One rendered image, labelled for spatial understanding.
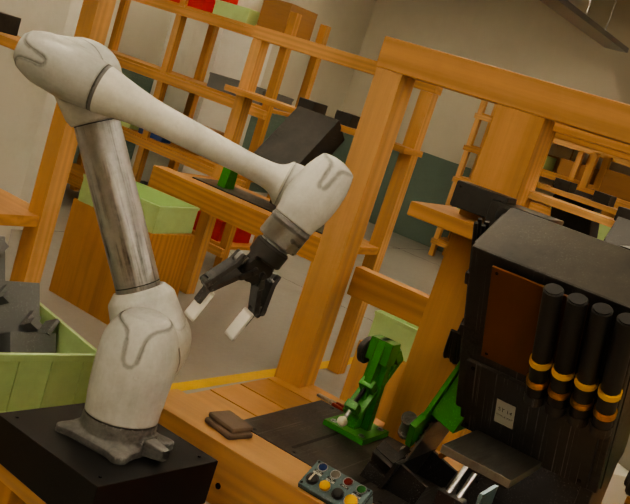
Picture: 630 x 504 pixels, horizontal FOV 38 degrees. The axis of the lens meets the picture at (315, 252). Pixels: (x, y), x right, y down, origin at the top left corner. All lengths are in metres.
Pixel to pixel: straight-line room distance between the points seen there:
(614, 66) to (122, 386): 11.21
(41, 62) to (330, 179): 0.60
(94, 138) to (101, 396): 0.55
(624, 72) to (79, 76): 11.10
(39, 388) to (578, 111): 1.50
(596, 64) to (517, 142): 10.28
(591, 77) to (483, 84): 10.21
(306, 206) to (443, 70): 0.91
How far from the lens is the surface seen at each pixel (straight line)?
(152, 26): 10.92
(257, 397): 2.61
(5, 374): 2.25
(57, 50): 1.88
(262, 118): 7.34
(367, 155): 2.66
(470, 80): 2.56
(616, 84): 12.62
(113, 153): 2.02
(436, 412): 2.18
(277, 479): 2.13
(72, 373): 2.34
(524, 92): 2.50
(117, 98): 1.85
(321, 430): 2.47
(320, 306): 2.72
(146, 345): 1.84
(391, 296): 2.71
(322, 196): 1.79
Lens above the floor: 1.76
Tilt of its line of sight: 10 degrees down
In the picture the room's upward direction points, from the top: 18 degrees clockwise
